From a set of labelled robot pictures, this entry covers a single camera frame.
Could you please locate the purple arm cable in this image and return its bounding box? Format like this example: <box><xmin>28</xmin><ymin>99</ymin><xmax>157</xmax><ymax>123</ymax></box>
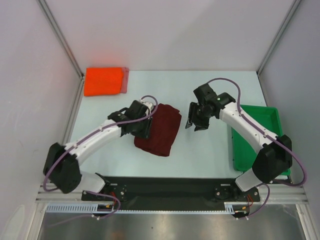
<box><xmin>43</xmin><ymin>94</ymin><xmax>158</xmax><ymax>192</ymax></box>
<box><xmin>206</xmin><ymin>77</ymin><xmax>308</xmax><ymax>188</ymax></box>

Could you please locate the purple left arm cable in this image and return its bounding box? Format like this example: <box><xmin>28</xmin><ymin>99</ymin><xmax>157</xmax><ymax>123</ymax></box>
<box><xmin>43</xmin><ymin>94</ymin><xmax>158</xmax><ymax>192</ymax></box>

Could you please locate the dark red t shirt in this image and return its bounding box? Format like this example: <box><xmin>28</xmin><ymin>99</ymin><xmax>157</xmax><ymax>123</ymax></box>
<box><xmin>133</xmin><ymin>103</ymin><xmax>182</xmax><ymax>157</ymax></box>

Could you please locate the white slotted cable duct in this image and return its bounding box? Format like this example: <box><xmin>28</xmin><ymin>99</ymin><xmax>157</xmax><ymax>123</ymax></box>
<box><xmin>46</xmin><ymin>202</ymin><xmax>248</xmax><ymax>215</ymax></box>

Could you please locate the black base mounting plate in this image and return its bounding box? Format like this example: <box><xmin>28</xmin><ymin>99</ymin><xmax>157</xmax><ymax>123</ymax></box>
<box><xmin>81</xmin><ymin>176</ymin><xmax>261</xmax><ymax>211</ymax></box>

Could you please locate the aluminium front frame rail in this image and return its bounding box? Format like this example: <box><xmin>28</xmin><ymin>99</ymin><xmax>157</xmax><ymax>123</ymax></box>
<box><xmin>34</xmin><ymin>181</ymin><xmax>308</xmax><ymax>205</ymax></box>

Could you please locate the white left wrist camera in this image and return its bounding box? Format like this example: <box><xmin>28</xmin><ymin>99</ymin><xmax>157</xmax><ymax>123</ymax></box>
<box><xmin>139</xmin><ymin>99</ymin><xmax>155</xmax><ymax>111</ymax></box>

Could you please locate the folded pink t shirt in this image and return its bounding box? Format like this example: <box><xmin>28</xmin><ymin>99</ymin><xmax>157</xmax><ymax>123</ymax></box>
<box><xmin>120</xmin><ymin>67</ymin><xmax>130</xmax><ymax>94</ymax></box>

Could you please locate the left rear aluminium post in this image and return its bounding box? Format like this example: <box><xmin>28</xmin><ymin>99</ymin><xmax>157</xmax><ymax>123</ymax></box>
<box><xmin>36</xmin><ymin>0</ymin><xmax>85</xmax><ymax>79</ymax></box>

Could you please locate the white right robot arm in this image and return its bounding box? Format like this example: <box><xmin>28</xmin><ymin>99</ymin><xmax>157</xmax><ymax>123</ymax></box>
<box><xmin>185</xmin><ymin>92</ymin><xmax>293</xmax><ymax>201</ymax></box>

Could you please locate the right rear aluminium post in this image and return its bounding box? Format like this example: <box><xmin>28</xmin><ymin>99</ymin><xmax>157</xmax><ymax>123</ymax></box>
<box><xmin>256</xmin><ymin>0</ymin><xmax>303</xmax><ymax>77</ymax></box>

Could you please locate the green plastic tray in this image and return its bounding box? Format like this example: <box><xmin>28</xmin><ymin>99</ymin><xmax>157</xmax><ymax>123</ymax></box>
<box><xmin>231</xmin><ymin>104</ymin><xmax>283</xmax><ymax>173</ymax></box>

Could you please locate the folded orange t shirt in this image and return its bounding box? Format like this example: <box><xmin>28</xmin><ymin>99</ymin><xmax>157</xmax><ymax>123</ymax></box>
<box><xmin>83</xmin><ymin>67</ymin><xmax>124</xmax><ymax>97</ymax></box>

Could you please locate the aluminium post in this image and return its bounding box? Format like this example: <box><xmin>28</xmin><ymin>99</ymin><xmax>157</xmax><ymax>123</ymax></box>
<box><xmin>36</xmin><ymin>0</ymin><xmax>85</xmax><ymax>79</ymax></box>
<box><xmin>256</xmin><ymin>0</ymin><xmax>303</xmax><ymax>77</ymax></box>

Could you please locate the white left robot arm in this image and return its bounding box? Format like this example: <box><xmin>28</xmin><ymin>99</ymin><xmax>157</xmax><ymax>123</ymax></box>
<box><xmin>43</xmin><ymin>100</ymin><xmax>158</xmax><ymax>200</ymax></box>

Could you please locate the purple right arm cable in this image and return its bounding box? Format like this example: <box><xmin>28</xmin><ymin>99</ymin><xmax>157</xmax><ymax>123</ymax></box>
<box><xmin>206</xmin><ymin>77</ymin><xmax>308</xmax><ymax>188</ymax></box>

